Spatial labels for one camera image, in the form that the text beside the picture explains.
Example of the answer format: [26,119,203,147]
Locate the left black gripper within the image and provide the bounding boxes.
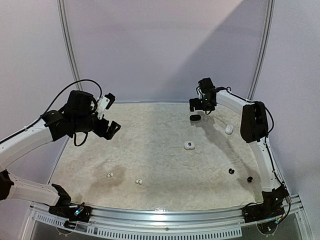
[73,112,121,139]

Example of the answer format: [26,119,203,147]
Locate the black earbud charging case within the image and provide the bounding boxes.
[189,114,202,122]

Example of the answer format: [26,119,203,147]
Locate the white stem earbud charging case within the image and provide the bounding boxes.
[183,141,195,150]

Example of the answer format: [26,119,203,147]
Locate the black clip earbud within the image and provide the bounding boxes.
[228,168,235,175]
[247,176,253,183]

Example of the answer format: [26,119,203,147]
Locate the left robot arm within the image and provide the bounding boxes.
[0,90,121,217]

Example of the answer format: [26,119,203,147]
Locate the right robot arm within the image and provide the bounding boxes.
[189,77,290,218]

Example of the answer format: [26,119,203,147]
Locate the white oval charging case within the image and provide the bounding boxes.
[225,124,234,135]

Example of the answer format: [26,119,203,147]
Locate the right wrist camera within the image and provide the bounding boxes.
[196,77,216,100]

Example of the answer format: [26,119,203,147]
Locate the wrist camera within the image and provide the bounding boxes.
[196,77,216,100]
[95,92,116,120]

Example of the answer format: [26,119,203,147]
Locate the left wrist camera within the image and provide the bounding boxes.
[95,92,116,120]

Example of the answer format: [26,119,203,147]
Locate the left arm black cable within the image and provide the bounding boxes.
[22,79,103,147]

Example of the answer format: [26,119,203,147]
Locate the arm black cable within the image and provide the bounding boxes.
[196,84,292,216]
[22,79,103,147]

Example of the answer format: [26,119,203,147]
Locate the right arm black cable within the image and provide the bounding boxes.
[196,84,292,216]

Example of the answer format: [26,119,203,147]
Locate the right aluminium frame post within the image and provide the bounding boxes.
[247,0,275,100]

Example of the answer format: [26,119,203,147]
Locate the aluminium frame post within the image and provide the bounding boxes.
[247,0,275,100]
[57,0,83,90]

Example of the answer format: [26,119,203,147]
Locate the aluminium front rail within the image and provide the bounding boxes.
[22,195,312,240]

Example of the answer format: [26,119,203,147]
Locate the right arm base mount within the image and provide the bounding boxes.
[241,200,286,223]

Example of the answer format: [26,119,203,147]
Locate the left aluminium frame post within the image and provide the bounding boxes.
[57,0,83,90]

